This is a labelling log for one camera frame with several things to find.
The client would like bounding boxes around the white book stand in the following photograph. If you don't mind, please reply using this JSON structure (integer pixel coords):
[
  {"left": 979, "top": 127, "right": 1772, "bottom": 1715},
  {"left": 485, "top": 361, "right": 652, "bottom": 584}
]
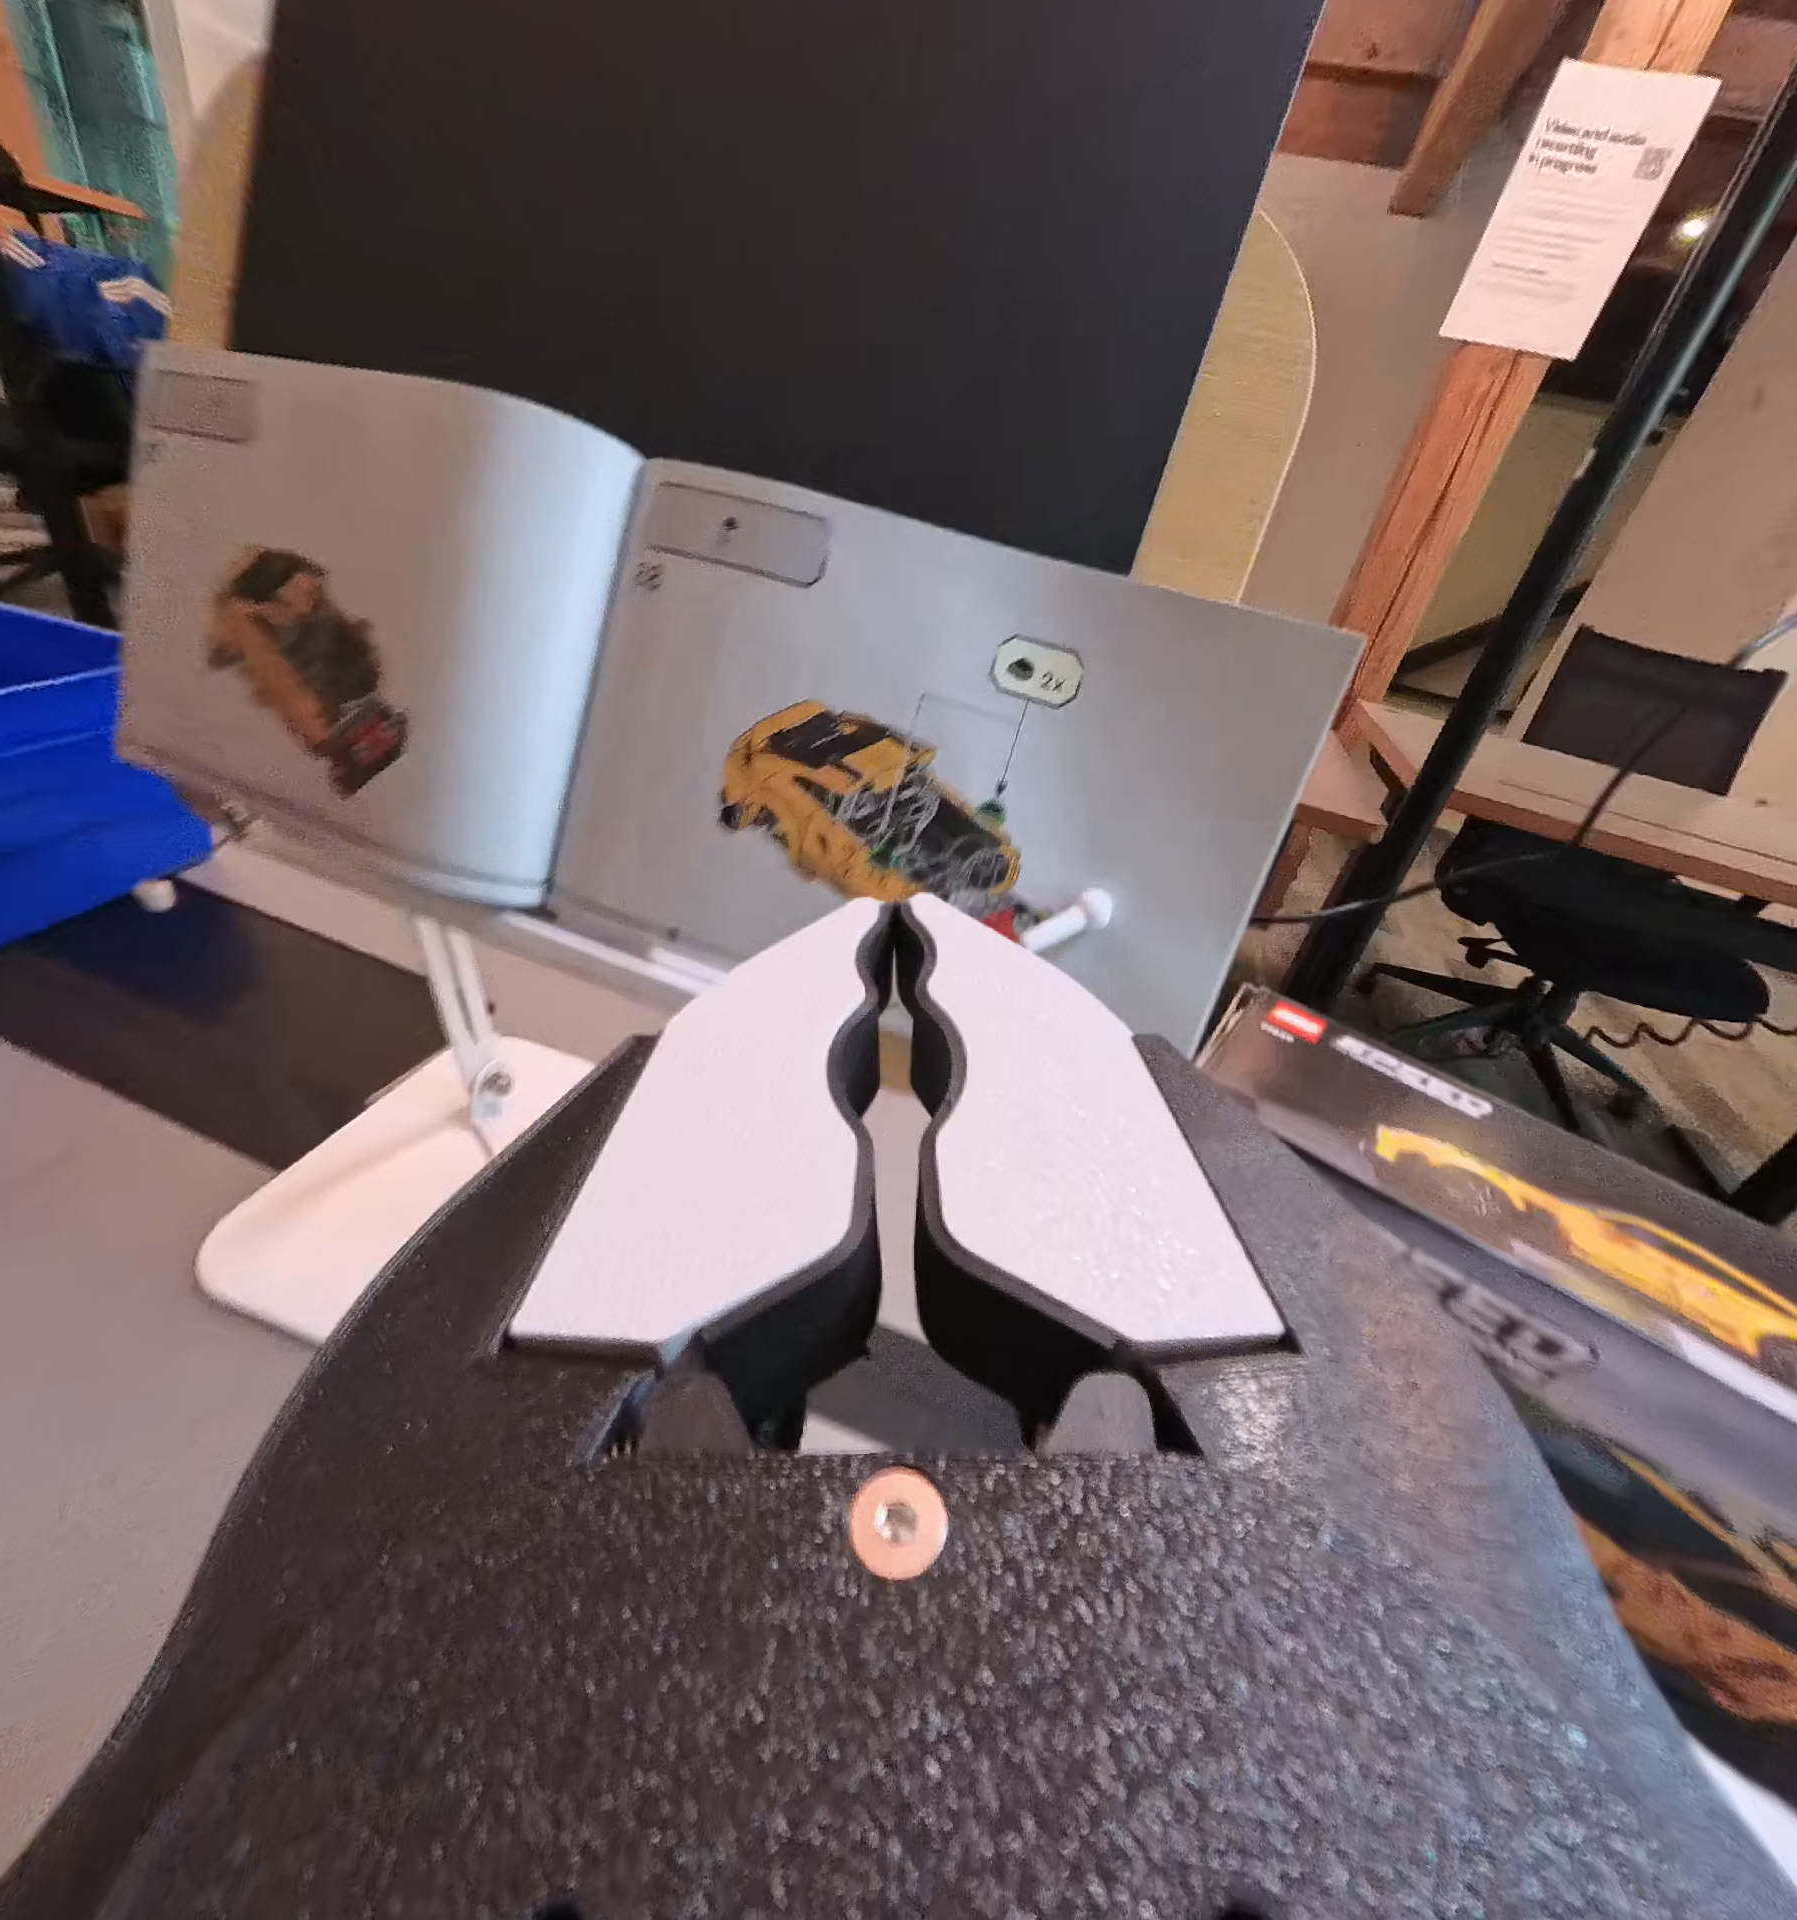
[{"left": 129, "top": 802, "right": 1117, "bottom": 1347}]

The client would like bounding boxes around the black panel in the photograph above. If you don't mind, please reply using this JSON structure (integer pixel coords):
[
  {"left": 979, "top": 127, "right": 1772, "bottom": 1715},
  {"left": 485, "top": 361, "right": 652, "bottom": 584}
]
[{"left": 229, "top": 0, "right": 1327, "bottom": 580}]

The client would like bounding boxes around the blue striped garment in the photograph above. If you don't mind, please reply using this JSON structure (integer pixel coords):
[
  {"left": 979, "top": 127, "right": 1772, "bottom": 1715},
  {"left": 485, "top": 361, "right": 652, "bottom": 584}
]
[{"left": 0, "top": 225, "right": 176, "bottom": 377}]

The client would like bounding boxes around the blue plastic bin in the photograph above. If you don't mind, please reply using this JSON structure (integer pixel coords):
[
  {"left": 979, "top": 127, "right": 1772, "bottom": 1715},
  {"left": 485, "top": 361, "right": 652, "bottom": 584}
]
[{"left": 0, "top": 589, "right": 219, "bottom": 977}]

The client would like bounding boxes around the white paper notice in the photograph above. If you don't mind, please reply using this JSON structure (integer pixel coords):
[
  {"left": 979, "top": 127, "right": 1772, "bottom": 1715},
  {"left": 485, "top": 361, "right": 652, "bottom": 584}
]
[{"left": 1440, "top": 60, "right": 1724, "bottom": 361}]

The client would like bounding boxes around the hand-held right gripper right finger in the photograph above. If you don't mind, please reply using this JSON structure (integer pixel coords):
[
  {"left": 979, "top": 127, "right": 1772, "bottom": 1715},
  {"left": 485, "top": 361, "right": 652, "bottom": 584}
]
[{"left": 895, "top": 891, "right": 1290, "bottom": 1452}]

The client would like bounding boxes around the lego instruction booklet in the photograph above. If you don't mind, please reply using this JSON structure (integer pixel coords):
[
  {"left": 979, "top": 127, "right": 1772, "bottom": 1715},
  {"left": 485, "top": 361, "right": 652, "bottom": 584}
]
[{"left": 115, "top": 341, "right": 1365, "bottom": 1053}]

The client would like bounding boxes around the black metal pole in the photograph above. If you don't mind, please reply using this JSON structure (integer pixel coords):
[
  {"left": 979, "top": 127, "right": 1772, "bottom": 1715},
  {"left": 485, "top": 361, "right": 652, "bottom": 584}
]
[{"left": 1280, "top": 0, "right": 1797, "bottom": 1006}]

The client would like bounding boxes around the wooden desk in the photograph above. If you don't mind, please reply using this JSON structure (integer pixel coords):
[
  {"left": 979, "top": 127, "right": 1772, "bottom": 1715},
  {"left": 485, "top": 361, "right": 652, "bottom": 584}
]
[{"left": 1260, "top": 697, "right": 1797, "bottom": 925}]

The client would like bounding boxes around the black lego set box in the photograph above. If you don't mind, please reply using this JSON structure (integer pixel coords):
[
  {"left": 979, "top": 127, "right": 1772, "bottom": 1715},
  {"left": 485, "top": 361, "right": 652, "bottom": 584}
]
[{"left": 1195, "top": 981, "right": 1797, "bottom": 1816}]

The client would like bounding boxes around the wooden post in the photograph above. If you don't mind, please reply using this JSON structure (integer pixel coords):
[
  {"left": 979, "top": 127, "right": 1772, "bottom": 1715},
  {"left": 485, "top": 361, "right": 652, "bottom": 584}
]
[{"left": 1332, "top": 0, "right": 1742, "bottom": 711}]

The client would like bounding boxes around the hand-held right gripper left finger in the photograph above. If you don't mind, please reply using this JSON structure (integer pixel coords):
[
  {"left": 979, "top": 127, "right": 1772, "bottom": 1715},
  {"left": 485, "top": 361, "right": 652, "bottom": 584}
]
[{"left": 507, "top": 895, "right": 906, "bottom": 1452}]

